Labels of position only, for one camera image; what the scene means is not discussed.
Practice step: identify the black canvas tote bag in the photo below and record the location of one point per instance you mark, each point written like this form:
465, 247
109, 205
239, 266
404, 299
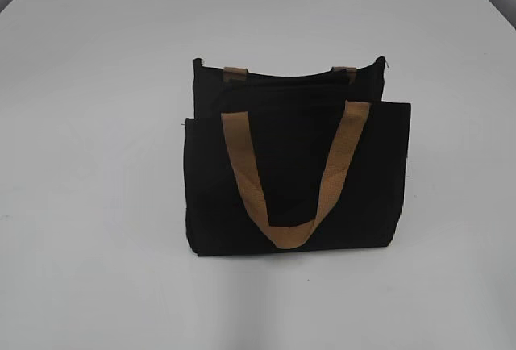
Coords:
293, 164

